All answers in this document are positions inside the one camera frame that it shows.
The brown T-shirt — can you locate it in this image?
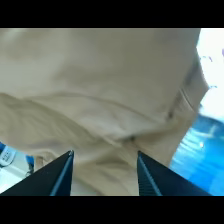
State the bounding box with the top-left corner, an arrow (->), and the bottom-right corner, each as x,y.
0,27 -> 210,197

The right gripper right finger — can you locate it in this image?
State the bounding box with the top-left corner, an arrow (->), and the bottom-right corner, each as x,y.
136,150 -> 212,197

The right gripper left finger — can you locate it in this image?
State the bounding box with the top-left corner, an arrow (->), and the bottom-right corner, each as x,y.
0,149 -> 75,197

